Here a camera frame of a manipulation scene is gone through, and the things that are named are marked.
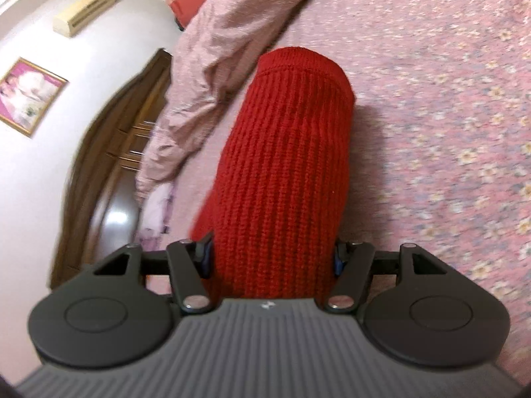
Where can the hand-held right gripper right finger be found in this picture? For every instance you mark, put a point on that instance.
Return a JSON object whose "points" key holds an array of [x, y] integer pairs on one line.
{"points": [[339, 257]]}

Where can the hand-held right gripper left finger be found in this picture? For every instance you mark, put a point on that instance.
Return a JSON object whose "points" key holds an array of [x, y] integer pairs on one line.
{"points": [[206, 257]]}

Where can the red knitted cardigan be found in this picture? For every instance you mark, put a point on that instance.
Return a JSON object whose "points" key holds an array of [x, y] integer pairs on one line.
{"points": [[282, 166]]}

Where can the light purple cloth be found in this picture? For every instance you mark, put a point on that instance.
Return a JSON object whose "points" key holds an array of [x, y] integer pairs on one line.
{"points": [[159, 211]]}

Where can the wooden headboard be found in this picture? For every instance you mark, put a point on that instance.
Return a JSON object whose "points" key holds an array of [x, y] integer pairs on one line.
{"points": [[116, 166]]}

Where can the pink floral duvet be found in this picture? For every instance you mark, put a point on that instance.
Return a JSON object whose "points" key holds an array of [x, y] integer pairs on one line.
{"points": [[232, 37]]}

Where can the framed wall picture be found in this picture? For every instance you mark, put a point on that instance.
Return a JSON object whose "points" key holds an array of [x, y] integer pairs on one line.
{"points": [[27, 93]]}

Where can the cream wall air conditioner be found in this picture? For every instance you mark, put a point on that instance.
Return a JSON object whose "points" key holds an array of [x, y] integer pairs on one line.
{"points": [[83, 10]]}

